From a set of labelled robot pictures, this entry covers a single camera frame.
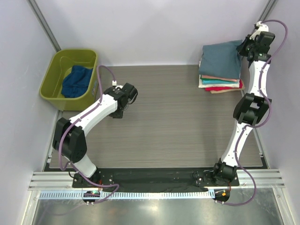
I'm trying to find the dark blue t-shirt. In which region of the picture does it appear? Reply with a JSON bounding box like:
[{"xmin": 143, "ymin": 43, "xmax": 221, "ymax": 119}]
[{"xmin": 61, "ymin": 65, "xmax": 93, "ymax": 98}]

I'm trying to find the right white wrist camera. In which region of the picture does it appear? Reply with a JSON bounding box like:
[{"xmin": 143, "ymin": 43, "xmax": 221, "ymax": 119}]
[{"xmin": 249, "ymin": 21, "xmax": 269, "ymax": 40}]

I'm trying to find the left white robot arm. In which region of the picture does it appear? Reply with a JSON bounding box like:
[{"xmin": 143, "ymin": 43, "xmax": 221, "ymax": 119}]
[{"xmin": 52, "ymin": 83, "xmax": 138, "ymax": 188}]

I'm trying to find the pink folded t-shirt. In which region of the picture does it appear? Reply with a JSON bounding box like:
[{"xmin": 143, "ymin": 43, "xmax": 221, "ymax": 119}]
[{"xmin": 200, "ymin": 75, "xmax": 239, "ymax": 82}]

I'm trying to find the white folded t-shirt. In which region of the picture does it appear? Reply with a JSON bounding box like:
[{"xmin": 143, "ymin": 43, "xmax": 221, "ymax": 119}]
[{"xmin": 198, "ymin": 73, "xmax": 240, "ymax": 88}]

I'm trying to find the grey-blue t-shirt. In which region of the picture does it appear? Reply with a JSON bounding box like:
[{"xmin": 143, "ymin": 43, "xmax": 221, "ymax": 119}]
[{"xmin": 199, "ymin": 40, "xmax": 242, "ymax": 79}]

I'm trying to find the white slotted cable duct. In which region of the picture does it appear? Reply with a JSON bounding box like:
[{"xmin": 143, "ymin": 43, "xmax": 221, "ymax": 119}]
[{"xmin": 39, "ymin": 190, "xmax": 215, "ymax": 200}]

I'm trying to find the teal folded t-shirt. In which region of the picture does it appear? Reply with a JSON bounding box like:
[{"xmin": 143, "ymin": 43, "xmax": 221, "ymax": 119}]
[{"xmin": 201, "ymin": 79, "xmax": 239, "ymax": 85}]

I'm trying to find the right aluminium frame post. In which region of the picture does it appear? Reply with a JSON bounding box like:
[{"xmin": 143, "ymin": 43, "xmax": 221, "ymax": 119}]
[{"xmin": 257, "ymin": 0, "xmax": 278, "ymax": 21}]

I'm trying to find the aluminium rail extrusion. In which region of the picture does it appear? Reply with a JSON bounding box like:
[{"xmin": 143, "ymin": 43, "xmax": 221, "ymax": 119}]
[{"xmin": 28, "ymin": 169, "xmax": 285, "ymax": 191}]

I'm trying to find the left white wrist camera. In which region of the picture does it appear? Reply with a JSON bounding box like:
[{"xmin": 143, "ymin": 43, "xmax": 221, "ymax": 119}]
[{"xmin": 112, "ymin": 80, "xmax": 123, "ymax": 89}]

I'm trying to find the left aluminium frame post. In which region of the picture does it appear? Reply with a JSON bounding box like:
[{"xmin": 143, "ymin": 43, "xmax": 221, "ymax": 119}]
[{"xmin": 27, "ymin": 0, "xmax": 61, "ymax": 52}]

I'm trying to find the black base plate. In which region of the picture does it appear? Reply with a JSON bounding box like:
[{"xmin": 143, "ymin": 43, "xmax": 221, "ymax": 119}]
[{"xmin": 72, "ymin": 166, "xmax": 240, "ymax": 191}]

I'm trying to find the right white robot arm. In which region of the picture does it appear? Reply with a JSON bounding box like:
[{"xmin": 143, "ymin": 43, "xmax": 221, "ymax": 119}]
[{"xmin": 211, "ymin": 31, "xmax": 275, "ymax": 186}]

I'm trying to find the olive green plastic basket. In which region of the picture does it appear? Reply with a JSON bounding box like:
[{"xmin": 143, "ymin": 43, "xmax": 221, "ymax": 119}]
[{"xmin": 39, "ymin": 49, "xmax": 98, "ymax": 111}]

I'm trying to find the red folded t-shirt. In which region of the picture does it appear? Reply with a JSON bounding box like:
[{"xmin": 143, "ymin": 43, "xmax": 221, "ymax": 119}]
[{"xmin": 205, "ymin": 80, "xmax": 244, "ymax": 93}]

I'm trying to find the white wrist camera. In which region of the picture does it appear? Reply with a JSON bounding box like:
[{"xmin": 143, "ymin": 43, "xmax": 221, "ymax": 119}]
[
  {"xmin": 112, "ymin": 80, "xmax": 123, "ymax": 89},
  {"xmin": 249, "ymin": 21, "xmax": 269, "ymax": 40}
]

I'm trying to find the tan folded t-shirt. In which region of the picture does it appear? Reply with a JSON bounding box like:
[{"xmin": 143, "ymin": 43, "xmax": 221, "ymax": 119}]
[{"xmin": 210, "ymin": 81, "xmax": 245, "ymax": 94}]

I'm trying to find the aluminium frame post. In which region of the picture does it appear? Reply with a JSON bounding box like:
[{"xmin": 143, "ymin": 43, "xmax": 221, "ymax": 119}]
[
  {"xmin": 257, "ymin": 0, "xmax": 278, "ymax": 21},
  {"xmin": 27, "ymin": 0, "xmax": 61, "ymax": 52}
]

